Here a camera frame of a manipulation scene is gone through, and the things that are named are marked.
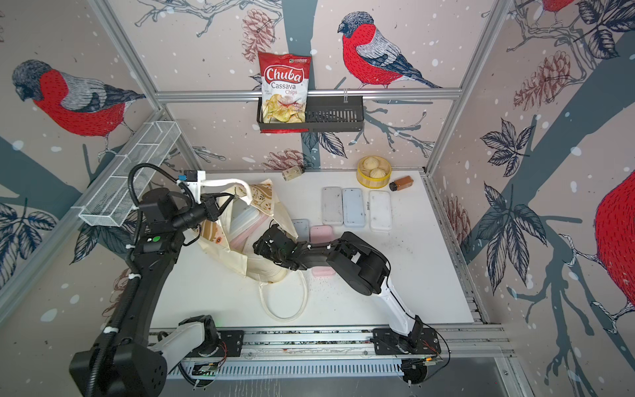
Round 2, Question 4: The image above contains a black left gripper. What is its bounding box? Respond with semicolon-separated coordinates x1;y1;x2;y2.
169;190;234;233

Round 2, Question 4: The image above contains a grey pencil case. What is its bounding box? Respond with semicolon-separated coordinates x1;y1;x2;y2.
292;218;310;242

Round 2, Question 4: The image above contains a cream canvas tote bag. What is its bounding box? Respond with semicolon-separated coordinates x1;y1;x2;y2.
198;179;309;323

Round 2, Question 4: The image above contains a pink pencil case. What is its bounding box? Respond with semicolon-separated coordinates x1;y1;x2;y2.
229;217;271;251
309;225;336;278

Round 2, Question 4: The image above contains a white pencil case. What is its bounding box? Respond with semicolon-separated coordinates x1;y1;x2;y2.
369;190;393;233
321;187;343;226

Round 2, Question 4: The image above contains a light blue pencil case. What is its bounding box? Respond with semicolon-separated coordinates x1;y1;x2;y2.
342;188;366;228

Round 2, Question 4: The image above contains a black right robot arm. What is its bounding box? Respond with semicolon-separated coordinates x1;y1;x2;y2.
253;224;423;355

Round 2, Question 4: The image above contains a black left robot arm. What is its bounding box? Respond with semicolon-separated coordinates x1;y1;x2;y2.
69;163;227;396

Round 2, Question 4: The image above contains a red Chuba cassava chips bag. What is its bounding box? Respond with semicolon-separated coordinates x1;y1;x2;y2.
258;52;312;124

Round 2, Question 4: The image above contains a small glass jar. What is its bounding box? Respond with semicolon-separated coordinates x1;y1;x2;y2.
282;165;304;181

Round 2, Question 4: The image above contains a beige bun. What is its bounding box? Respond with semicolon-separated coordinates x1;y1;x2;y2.
369;167;388;180
361;156;380;171

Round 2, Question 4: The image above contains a small brown bottle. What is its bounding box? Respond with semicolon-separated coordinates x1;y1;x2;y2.
389;175;413;192

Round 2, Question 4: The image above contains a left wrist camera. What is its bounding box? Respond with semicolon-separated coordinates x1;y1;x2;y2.
178;170;207;203

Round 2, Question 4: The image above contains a black wire wall basket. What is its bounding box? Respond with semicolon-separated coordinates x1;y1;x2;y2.
256;96;365;133

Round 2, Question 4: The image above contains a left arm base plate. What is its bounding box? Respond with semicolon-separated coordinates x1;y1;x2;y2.
185;329;245;359

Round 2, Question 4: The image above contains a white wire mesh tray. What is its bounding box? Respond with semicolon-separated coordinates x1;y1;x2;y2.
78;120;183;228

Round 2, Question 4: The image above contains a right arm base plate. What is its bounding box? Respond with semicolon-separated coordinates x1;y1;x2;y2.
370;328;443;356

